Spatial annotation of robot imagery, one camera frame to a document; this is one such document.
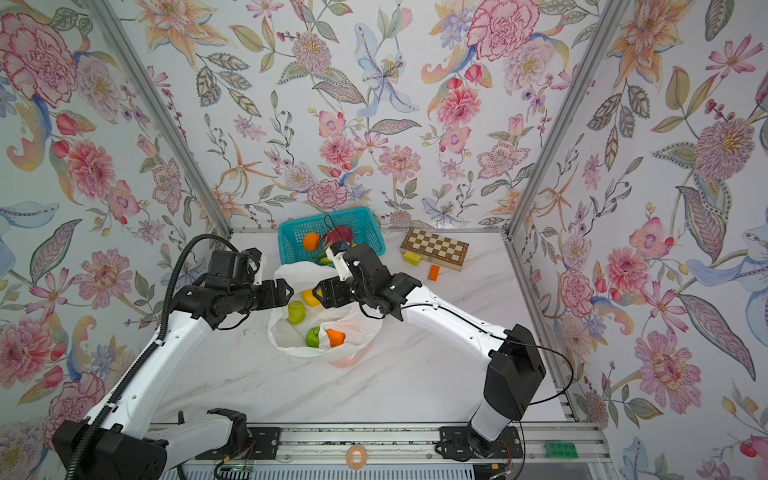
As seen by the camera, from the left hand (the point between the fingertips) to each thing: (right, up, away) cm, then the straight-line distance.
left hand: (285, 293), depth 77 cm
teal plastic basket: (+17, +24, +39) cm, 49 cm away
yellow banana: (+12, +8, -9) cm, 17 cm away
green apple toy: (+5, -14, +10) cm, 18 cm away
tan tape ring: (+19, -40, -4) cm, 44 cm away
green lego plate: (+68, -37, -6) cm, 78 cm away
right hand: (+10, +2, -2) cm, 10 cm away
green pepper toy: (-2, -8, +15) cm, 17 cm away
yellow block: (+35, +9, +32) cm, 49 cm away
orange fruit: (-1, +15, +32) cm, 36 cm away
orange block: (+43, +4, +32) cm, 54 cm away
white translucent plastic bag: (0, -13, +17) cm, 21 cm away
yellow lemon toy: (+2, -3, +15) cm, 15 cm away
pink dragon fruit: (+9, +19, +36) cm, 42 cm away
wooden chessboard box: (+45, +13, +36) cm, 59 cm away
